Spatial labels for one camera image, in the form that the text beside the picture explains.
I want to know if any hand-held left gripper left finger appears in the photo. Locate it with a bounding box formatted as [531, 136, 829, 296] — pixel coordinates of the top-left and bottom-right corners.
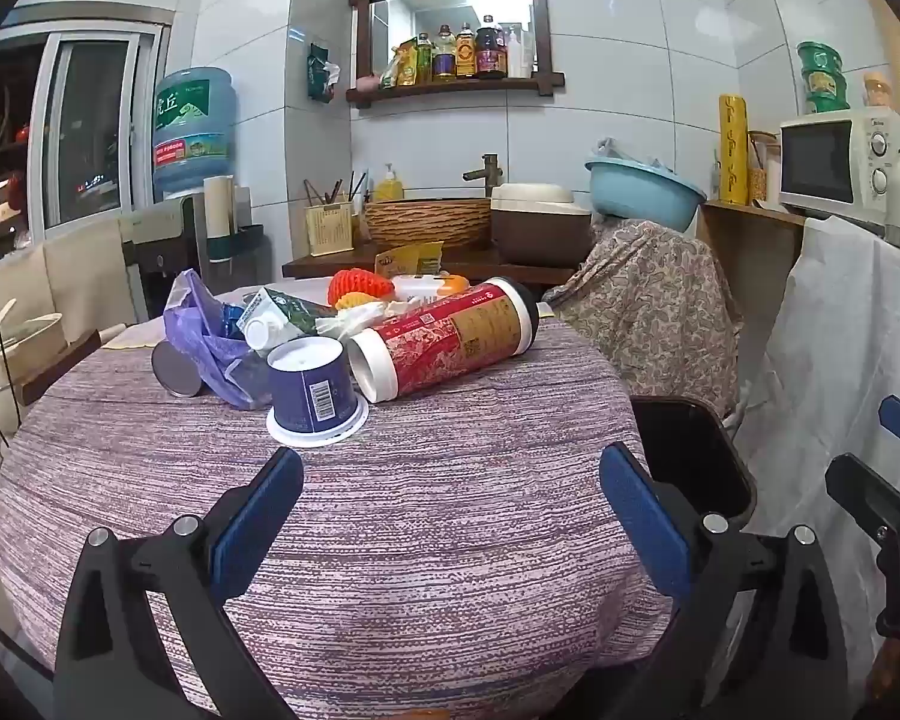
[52, 446, 305, 720]

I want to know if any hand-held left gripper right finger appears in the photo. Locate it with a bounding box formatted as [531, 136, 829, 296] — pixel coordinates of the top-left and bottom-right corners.
[529, 444, 848, 720]

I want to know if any dark plastic trash bin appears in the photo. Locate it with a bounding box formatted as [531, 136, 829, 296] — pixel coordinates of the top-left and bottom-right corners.
[628, 395, 758, 541]

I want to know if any purple plastic bag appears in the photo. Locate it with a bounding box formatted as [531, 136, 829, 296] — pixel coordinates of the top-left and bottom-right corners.
[163, 268, 275, 412]

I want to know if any orange foam fruit net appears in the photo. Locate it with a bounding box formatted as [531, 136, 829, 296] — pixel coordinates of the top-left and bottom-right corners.
[327, 268, 395, 308]

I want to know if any white orange snack packet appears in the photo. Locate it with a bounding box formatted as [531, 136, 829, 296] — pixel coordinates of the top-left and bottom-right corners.
[391, 274, 470, 301]

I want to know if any yellow snack packet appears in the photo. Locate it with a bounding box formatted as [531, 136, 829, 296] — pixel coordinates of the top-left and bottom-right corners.
[375, 241, 445, 276]

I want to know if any white plastic sheet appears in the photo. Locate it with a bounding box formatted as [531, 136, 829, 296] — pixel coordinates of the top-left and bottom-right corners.
[735, 216, 900, 683]

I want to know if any purple striped tablecloth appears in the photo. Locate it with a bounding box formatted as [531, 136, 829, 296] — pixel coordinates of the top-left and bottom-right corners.
[0, 281, 680, 720]

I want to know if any yellow cylindrical snack can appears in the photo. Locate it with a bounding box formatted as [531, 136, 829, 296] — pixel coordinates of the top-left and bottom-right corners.
[151, 340, 205, 398]

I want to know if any green milk carton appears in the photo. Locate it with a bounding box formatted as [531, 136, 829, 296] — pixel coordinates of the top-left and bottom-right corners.
[238, 286, 338, 357]

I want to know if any white crumpled tissue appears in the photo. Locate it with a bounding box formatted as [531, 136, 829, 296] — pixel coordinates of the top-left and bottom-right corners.
[316, 300, 391, 338]

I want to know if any floral patterned cloth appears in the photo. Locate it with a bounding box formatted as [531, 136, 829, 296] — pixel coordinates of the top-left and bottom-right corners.
[544, 217, 743, 421]

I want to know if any wooden side cabinet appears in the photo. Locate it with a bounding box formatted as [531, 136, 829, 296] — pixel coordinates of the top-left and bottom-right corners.
[696, 199, 807, 361]

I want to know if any red cylindrical canister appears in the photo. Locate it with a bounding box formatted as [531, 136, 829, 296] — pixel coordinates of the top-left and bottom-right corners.
[345, 277, 541, 401]

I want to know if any dark wooden board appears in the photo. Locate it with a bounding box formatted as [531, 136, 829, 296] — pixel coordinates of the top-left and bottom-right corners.
[19, 330, 102, 406]

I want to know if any dark wooden counter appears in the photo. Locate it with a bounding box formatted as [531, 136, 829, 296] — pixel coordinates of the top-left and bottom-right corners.
[281, 244, 593, 290]

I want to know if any dark green roll holder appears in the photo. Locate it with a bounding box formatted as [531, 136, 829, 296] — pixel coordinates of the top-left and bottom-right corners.
[206, 223, 271, 265]

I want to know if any white microwave oven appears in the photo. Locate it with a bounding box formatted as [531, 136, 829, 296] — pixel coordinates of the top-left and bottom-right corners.
[778, 109, 900, 226]

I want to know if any cream round container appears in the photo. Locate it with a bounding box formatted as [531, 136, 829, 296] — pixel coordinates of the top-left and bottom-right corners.
[0, 313, 68, 383]

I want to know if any glass jar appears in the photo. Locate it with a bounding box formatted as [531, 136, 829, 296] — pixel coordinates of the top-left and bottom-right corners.
[750, 131, 781, 203]

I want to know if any grey water dispenser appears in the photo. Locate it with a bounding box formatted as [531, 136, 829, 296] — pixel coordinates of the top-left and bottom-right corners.
[120, 193, 218, 316]

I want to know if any cream utensil holder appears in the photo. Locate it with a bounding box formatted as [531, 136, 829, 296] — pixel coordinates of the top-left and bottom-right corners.
[304, 202, 355, 256]

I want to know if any beige upholstered bench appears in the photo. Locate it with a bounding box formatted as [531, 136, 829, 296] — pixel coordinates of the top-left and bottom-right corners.
[0, 217, 136, 391]

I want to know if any brown appliance with white lid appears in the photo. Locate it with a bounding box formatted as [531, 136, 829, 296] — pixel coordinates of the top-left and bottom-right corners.
[490, 181, 593, 267]

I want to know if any white paper roll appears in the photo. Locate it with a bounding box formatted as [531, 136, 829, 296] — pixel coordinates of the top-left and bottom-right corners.
[202, 174, 235, 237]

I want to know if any yellow tall tube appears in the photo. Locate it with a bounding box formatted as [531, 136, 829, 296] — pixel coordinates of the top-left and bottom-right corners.
[719, 94, 751, 205]

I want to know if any light blue plastic basin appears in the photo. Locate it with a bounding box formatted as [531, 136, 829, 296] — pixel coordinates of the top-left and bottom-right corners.
[585, 156, 707, 233]

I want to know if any bundle of dark chopsticks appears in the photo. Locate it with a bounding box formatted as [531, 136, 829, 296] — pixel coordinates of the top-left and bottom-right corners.
[304, 169, 368, 205]

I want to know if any wicker basket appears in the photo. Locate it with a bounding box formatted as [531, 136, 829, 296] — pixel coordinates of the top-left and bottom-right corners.
[364, 197, 494, 248]

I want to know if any grey plastic bag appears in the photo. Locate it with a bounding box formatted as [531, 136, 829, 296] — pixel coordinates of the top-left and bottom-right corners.
[592, 136, 668, 170]

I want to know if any brass faucet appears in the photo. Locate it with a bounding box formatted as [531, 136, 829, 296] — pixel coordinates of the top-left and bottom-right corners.
[463, 154, 502, 200]

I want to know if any blue water jug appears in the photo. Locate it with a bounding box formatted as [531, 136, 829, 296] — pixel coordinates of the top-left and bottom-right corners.
[152, 66, 237, 200]

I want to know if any sliding window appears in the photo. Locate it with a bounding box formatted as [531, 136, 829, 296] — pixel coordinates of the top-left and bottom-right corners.
[0, 4, 173, 256]

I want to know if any dark wooden mirror shelf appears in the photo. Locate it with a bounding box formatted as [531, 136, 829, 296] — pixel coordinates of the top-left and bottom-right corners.
[346, 0, 566, 107]

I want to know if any white slim bottle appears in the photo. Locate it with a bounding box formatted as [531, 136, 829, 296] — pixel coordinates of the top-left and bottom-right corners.
[507, 24, 532, 78]

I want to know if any yellow oil bottle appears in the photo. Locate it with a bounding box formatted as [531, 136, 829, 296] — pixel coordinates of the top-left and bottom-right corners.
[433, 24, 458, 82]

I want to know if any dark sauce bottle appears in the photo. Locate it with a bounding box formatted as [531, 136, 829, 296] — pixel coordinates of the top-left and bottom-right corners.
[475, 13, 508, 80]

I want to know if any amber sauce bottle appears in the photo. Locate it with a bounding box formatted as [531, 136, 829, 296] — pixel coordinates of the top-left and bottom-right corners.
[455, 21, 479, 79]

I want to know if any green wall packet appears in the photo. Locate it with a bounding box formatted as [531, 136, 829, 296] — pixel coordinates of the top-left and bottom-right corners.
[306, 40, 341, 104]

